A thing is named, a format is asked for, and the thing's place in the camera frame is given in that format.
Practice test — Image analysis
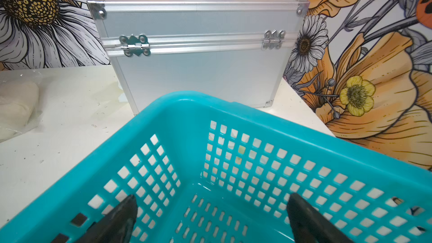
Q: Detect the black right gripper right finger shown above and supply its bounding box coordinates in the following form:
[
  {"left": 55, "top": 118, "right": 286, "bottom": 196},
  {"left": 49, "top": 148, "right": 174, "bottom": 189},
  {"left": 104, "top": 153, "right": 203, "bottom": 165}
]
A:
[{"left": 286, "top": 193, "right": 353, "bottom": 243}]

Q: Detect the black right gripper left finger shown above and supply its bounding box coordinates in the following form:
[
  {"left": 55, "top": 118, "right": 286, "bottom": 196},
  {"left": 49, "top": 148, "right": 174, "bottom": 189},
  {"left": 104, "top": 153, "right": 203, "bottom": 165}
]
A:
[{"left": 76, "top": 195, "right": 138, "bottom": 243}]

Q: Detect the teal plastic basket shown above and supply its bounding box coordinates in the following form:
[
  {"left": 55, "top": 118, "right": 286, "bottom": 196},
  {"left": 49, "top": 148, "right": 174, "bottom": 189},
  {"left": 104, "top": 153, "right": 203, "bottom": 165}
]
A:
[{"left": 1, "top": 92, "right": 432, "bottom": 243}]

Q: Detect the clear plastic bag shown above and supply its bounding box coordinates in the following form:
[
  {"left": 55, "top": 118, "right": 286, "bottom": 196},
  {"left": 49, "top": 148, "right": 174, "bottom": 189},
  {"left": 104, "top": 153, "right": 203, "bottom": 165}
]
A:
[{"left": 1, "top": 70, "right": 42, "bottom": 142}]

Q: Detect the silver aluminium case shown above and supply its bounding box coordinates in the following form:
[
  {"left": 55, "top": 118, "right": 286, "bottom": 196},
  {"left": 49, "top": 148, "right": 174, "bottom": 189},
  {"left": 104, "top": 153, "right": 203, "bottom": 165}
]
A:
[{"left": 87, "top": 0, "right": 309, "bottom": 114}]

